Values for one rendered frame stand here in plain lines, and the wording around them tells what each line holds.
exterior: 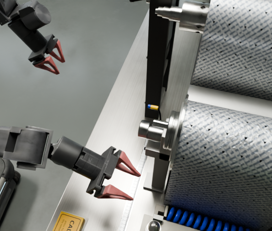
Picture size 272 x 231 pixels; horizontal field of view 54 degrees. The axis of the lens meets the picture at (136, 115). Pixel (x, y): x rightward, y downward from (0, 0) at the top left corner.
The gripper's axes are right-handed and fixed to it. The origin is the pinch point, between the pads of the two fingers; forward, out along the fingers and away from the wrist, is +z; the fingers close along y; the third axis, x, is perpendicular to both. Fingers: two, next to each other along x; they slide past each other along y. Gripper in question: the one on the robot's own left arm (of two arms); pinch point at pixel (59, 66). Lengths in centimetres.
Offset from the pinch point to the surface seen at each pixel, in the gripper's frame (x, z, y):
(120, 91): -9.7, 22.4, 4.9
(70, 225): -8, 19, -47
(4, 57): 152, 34, 108
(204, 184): -47, 10, -41
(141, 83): -16.3, 26.1, 10.6
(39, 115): 102, 62, 49
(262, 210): -56, 20, -43
